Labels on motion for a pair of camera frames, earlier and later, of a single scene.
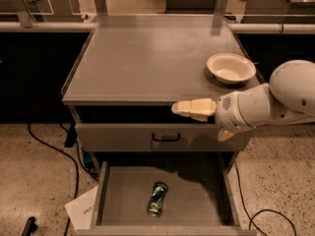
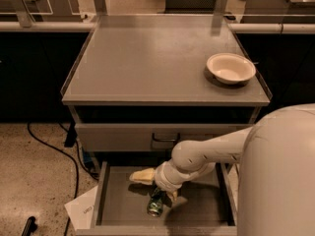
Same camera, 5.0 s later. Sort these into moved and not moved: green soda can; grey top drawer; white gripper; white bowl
Moved: white gripper
Not moved: grey top drawer; green soda can; white bowl
